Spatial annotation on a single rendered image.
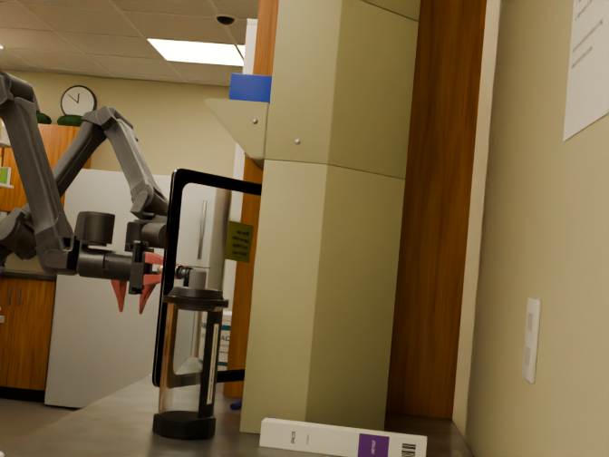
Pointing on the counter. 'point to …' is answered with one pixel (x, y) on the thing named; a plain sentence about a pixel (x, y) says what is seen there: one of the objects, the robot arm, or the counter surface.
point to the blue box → (250, 87)
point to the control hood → (244, 124)
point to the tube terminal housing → (330, 216)
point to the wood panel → (423, 200)
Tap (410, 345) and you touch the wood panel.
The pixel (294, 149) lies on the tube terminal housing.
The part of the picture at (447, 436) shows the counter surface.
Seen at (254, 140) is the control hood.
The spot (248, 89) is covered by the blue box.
